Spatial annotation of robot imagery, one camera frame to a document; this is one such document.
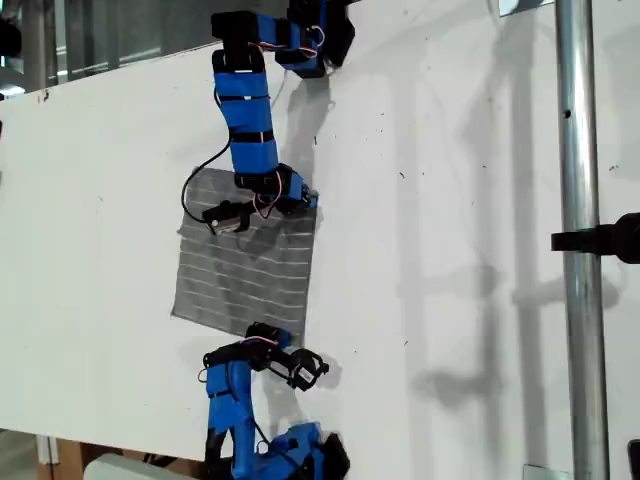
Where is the black clamp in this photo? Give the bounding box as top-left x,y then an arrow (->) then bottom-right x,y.
550,212 -> 640,265

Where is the steel post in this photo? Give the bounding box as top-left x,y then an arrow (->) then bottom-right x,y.
553,0 -> 611,480

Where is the brown wooden board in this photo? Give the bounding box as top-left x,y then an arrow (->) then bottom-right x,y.
37,435 -> 86,480

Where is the white plastic box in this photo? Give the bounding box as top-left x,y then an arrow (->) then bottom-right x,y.
82,452 -> 204,480

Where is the black round object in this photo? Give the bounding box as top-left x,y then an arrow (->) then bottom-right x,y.
0,17 -> 24,57

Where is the grey striped towel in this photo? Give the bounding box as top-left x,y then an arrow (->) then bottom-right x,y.
171,167 -> 324,339

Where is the black camera box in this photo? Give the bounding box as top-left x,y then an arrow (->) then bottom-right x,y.
285,348 -> 331,392
202,199 -> 242,236

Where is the black camera cable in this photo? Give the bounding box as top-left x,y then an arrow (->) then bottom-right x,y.
181,133 -> 235,224

